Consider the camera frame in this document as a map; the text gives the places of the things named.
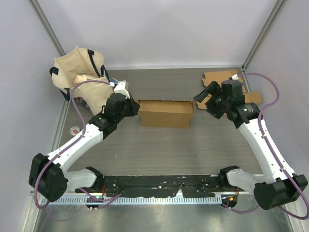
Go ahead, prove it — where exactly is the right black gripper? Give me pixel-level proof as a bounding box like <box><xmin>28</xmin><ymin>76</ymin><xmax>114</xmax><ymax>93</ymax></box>
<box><xmin>193</xmin><ymin>81</ymin><xmax>230</xmax><ymax>119</ymax></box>

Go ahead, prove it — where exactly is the large brown cardboard box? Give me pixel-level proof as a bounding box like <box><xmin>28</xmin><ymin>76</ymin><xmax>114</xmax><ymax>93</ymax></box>
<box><xmin>138</xmin><ymin>100</ymin><xmax>194</xmax><ymax>129</ymax></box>

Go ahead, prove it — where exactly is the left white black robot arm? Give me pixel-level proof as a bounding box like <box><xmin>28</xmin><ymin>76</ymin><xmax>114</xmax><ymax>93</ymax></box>
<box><xmin>28</xmin><ymin>93</ymin><xmax>140</xmax><ymax>202</ymax></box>

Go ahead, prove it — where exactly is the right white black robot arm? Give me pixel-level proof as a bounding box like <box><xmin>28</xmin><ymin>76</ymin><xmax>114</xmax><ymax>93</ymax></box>
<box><xmin>194</xmin><ymin>80</ymin><xmax>308</xmax><ymax>210</ymax></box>

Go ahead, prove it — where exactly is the small blue orange box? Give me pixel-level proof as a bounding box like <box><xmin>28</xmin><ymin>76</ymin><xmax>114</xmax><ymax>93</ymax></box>
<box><xmin>110</xmin><ymin>78</ymin><xmax>119</xmax><ymax>85</ymax></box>

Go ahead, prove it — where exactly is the cream bottle in bag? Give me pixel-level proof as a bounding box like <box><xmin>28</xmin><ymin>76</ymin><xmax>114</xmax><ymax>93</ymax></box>
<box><xmin>74</xmin><ymin>74</ymin><xmax>96</xmax><ymax>85</ymax></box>

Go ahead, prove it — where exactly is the red bull can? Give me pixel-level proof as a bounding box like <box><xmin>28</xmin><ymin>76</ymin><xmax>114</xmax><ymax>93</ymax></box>
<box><xmin>70</xmin><ymin>126</ymin><xmax>81</xmax><ymax>136</ymax></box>

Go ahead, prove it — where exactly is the beige canvas tote bag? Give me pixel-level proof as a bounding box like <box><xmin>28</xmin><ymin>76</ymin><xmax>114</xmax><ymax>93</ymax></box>
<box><xmin>49</xmin><ymin>47</ymin><xmax>113</xmax><ymax>115</ymax></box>

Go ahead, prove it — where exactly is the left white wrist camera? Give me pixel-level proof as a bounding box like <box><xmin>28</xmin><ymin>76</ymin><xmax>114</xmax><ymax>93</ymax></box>
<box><xmin>110</xmin><ymin>80</ymin><xmax>130</xmax><ymax>99</ymax></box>

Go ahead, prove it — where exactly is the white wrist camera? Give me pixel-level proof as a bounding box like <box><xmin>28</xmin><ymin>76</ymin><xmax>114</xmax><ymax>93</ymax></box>
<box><xmin>229</xmin><ymin>74</ymin><xmax>239</xmax><ymax>80</ymax></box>
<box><xmin>110</xmin><ymin>80</ymin><xmax>130</xmax><ymax>99</ymax></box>

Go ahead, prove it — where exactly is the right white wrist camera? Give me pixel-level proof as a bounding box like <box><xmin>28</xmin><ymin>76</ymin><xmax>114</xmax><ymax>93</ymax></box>
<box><xmin>229</xmin><ymin>74</ymin><xmax>239</xmax><ymax>80</ymax></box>

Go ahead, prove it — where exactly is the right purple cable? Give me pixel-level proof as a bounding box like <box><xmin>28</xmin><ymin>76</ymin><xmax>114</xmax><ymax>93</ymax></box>
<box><xmin>221</xmin><ymin>72</ymin><xmax>309</xmax><ymax>219</ymax></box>

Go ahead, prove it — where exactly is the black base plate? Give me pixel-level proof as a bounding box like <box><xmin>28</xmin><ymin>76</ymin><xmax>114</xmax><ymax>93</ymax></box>
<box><xmin>84</xmin><ymin>175</ymin><xmax>243</xmax><ymax>198</ymax></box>

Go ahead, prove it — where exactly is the slotted cable duct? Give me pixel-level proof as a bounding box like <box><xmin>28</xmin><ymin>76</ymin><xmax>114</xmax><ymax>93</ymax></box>
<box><xmin>49</xmin><ymin>195</ymin><xmax>222</xmax><ymax>207</ymax></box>

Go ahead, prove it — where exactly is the right aluminium frame post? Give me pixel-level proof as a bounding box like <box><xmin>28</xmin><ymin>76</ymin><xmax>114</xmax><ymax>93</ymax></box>
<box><xmin>241</xmin><ymin>0</ymin><xmax>287</xmax><ymax>71</ymax></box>

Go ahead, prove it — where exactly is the aluminium frame post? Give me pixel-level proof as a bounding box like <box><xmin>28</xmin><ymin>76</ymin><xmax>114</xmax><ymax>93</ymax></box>
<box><xmin>29</xmin><ymin>0</ymin><xmax>66</xmax><ymax>56</ymax></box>
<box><xmin>241</xmin><ymin>0</ymin><xmax>287</xmax><ymax>71</ymax></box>

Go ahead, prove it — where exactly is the left aluminium frame post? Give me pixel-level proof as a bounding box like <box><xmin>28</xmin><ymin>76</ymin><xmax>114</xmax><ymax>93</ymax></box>
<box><xmin>29</xmin><ymin>0</ymin><xmax>66</xmax><ymax>56</ymax></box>

